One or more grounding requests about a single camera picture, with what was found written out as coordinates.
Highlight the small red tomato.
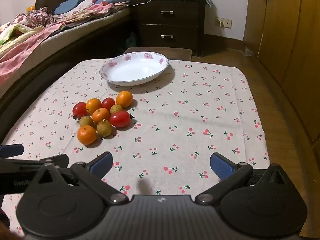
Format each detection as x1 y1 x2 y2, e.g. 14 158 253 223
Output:
101 97 116 111
72 102 87 120

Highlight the large red tomato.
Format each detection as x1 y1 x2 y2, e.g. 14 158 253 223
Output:
109 111 135 128

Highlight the dark wooden nightstand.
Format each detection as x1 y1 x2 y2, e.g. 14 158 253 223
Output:
130 0 207 57

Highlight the wooden wardrobe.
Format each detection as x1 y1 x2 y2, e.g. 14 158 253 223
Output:
243 0 320 145

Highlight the yellow green quilt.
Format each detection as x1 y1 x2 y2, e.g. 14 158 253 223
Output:
0 22 34 46

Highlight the dark nightstand drawer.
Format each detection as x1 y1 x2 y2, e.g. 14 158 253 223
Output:
138 24 201 48
138 4 201 25

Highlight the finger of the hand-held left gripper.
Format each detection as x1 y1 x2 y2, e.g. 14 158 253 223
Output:
0 154 70 174
0 144 25 158

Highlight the bed with blankets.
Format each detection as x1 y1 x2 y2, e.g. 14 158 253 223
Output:
0 0 137 140

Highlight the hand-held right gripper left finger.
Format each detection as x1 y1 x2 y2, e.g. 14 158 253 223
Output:
26 151 129 205

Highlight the red patterned cloth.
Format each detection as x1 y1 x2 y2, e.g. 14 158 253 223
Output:
12 6 55 28

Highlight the bed with pink blanket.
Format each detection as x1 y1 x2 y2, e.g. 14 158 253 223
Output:
0 5 132 99

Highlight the white wall outlet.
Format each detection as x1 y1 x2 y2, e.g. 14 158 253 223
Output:
215 17 232 28

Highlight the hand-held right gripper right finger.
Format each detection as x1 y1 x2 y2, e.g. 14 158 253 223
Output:
195 152 298 204

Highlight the cherry print tablecloth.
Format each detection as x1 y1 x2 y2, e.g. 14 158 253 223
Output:
0 59 270 238

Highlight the pink floral blanket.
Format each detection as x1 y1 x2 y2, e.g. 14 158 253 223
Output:
0 21 65 85

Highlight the cream floral sheet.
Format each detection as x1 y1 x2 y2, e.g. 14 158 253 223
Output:
52 0 128 27

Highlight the white floral rim plate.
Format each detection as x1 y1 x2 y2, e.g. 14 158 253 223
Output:
99 51 170 86

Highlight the orange mandarin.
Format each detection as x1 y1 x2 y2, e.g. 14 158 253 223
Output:
77 125 97 145
85 98 102 115
116 91 133 108
92 108 110 123

